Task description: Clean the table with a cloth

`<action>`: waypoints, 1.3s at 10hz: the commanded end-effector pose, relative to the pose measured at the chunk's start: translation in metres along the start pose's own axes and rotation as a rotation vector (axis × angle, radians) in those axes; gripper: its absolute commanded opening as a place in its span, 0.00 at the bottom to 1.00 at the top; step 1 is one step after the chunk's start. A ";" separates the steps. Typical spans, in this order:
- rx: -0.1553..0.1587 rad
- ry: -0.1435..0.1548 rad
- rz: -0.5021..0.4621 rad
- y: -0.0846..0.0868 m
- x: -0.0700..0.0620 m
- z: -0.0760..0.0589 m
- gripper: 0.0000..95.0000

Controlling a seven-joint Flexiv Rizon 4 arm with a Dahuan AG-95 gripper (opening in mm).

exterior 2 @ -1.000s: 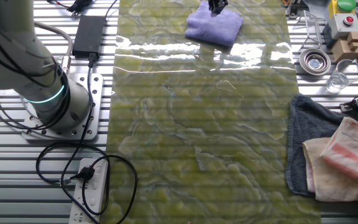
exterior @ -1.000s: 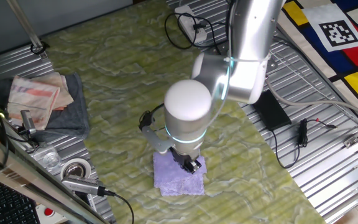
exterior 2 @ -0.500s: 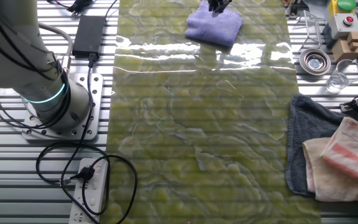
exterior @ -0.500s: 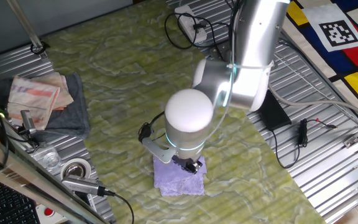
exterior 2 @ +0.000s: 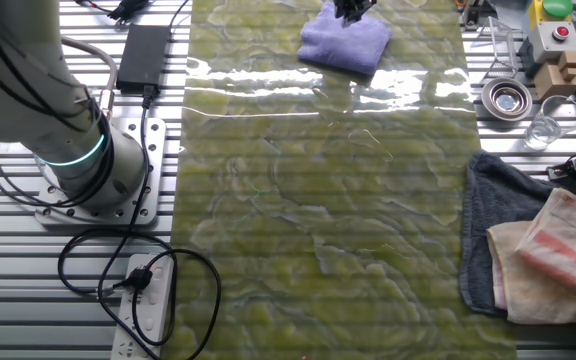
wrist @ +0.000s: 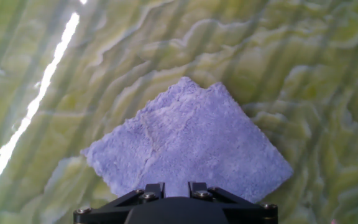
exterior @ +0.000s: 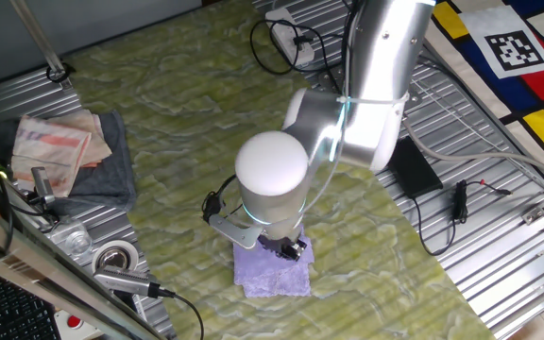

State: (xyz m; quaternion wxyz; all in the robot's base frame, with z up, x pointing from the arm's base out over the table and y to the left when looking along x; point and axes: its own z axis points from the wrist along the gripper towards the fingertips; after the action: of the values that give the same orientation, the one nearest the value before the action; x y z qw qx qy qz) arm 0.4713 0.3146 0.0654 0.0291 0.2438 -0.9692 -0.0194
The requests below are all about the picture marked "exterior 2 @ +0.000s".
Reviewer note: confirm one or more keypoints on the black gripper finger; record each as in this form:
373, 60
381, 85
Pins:
346, 10
363, 6

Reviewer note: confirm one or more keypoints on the purple microfibre cloth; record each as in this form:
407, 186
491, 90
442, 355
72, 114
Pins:
343, 45

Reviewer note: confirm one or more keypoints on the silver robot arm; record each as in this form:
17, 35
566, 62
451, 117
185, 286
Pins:
18, 75

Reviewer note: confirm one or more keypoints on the clear acrylic stand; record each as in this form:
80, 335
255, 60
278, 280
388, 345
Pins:
500, 47

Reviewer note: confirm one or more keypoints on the steel bowl with beige rim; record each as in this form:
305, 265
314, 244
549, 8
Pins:
507, 100

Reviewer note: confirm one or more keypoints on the grey box with red button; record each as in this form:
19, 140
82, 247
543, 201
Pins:
553, 42

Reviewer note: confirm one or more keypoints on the yellow box with green button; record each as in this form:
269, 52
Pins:
558, 7

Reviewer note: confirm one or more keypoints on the large wooden block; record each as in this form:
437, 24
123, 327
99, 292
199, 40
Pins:
553, 82

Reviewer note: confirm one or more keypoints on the black power adapter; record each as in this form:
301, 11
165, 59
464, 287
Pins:
143, 57

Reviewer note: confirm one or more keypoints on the small wooden block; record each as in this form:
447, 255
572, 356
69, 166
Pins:
570, 59

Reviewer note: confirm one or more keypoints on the green marble pattern mat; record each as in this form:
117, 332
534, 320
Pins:
318, 225

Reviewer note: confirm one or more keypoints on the clear glass cup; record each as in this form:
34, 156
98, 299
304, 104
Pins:
553, 122

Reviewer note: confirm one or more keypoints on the dark grey towel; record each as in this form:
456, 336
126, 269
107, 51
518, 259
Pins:
493, 200

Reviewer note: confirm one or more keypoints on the pink striped towel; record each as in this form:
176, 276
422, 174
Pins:
568, 240

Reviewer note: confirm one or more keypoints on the beige towel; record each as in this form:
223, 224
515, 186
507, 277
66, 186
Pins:
518, 280

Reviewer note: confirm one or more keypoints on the white power strip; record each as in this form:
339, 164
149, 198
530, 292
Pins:
143, 310

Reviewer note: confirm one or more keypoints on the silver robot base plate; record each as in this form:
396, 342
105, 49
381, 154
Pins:
153, 135

